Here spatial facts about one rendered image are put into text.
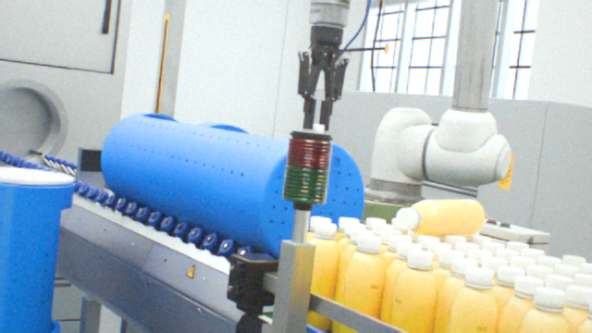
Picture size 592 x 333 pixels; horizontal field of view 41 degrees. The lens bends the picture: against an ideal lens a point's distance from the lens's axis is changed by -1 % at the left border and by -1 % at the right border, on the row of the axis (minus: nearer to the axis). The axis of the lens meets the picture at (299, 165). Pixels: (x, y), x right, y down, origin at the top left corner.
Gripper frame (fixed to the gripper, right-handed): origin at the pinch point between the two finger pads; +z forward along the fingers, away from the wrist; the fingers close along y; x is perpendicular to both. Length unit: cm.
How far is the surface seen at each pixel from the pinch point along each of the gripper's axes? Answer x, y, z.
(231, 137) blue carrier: -13.8, 13.8, 7.4
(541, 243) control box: 46, -26, 21
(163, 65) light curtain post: -132, -24, -13
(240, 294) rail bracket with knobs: 22, 30, 35
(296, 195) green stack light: 56, 45, 12
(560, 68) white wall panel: -127, -259, -41
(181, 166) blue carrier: -25.7, 19.7, 15.9
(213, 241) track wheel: -11.9, 16.8, 31.9
